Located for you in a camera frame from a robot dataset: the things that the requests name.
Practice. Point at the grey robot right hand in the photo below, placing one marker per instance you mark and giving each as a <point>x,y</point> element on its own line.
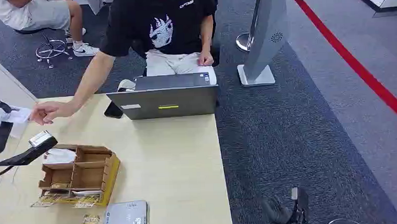
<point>278,214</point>

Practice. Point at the black phone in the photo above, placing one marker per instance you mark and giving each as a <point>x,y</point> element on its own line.
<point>113,111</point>

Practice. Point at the red floor tape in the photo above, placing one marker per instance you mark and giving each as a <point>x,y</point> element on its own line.
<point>352,61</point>

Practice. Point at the person's right hand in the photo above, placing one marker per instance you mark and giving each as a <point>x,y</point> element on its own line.
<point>50,111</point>

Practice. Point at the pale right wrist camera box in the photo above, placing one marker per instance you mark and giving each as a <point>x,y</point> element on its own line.
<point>294,193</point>

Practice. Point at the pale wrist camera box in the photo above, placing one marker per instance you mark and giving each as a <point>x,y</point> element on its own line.
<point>40,138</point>
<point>294,193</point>

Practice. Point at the grey standing panel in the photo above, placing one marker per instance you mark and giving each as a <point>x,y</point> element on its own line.
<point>265,39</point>

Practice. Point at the white rounded object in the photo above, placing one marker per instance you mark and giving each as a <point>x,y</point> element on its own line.
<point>126,85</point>

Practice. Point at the person at the desk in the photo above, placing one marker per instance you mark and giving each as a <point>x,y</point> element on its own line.
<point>162,23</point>

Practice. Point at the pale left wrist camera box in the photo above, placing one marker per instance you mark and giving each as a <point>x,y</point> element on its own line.
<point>40,138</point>

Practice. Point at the flat grey square device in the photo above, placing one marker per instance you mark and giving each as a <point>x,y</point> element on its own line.
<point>126,217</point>

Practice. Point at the white card stack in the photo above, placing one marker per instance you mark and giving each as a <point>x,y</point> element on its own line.
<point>58,156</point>

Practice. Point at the chrome stanchion post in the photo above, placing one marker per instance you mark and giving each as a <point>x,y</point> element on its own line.
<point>245,40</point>

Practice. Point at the grey laptop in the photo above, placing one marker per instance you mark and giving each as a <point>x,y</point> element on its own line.
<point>166,100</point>

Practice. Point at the person on office chair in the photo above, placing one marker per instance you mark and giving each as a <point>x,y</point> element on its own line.
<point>33,13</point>

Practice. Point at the chrome office chair base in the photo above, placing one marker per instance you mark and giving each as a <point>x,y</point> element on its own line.
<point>52,50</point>

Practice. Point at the silver round rim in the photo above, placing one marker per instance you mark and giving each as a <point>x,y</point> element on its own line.
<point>342,222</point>

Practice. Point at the person's left hand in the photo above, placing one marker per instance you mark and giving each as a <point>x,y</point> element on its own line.
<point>205,59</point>

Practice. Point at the wooden compartment card box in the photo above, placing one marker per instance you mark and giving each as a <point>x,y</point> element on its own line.
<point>85,174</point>

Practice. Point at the white furniture panel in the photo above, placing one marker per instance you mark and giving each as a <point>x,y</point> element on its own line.
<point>95,2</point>

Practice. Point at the yellow printed card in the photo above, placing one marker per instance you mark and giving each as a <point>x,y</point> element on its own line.
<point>86,201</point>

